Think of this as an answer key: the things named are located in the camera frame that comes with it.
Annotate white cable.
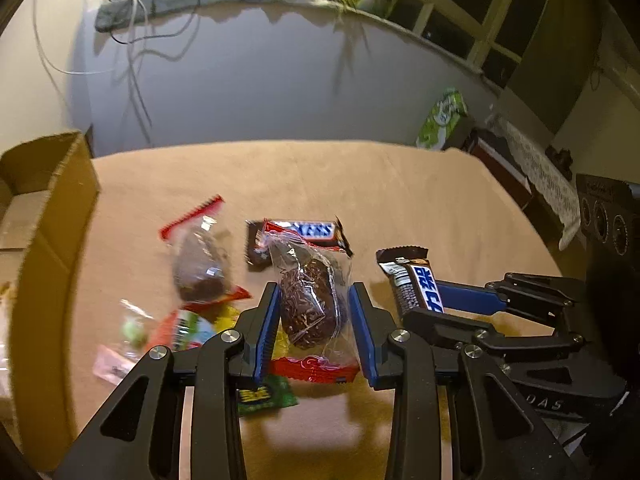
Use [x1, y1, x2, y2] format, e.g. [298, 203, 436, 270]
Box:
[31, 0, 151, 76]

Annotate pink candy packet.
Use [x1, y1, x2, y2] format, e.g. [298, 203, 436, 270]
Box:
[92, 344, 134, 386]

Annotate small green ball candy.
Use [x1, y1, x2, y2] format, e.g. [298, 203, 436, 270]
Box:
[119, 299, 155, 361]

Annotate lace covered side table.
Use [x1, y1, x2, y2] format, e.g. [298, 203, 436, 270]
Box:
[487, 114, 580, 252]

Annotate green snack bag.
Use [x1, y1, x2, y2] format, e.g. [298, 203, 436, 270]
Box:
[416, 88, 469, 151]

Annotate cardboard box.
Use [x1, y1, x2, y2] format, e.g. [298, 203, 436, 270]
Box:
[1, 131, 100, 472]

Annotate red green jelly cup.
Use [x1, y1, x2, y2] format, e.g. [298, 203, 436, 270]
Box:
[145, 304, 240, 351]

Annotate chocolate cake red-edged bag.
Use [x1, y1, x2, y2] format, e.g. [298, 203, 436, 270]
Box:
[158, 194, 252, 311]

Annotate Snickers bar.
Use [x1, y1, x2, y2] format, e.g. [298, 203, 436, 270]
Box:
[245, 218, 354, 270]

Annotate yellow candy packet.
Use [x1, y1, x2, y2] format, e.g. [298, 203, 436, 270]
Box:
[236, 334, 298, 417]

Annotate grey windowsill cushion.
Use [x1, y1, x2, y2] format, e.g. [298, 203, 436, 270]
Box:
[92, 0, 483, 76]

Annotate dark chocolate bar blue label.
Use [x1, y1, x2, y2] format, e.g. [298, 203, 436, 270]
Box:
[375, 246, 445, 318]

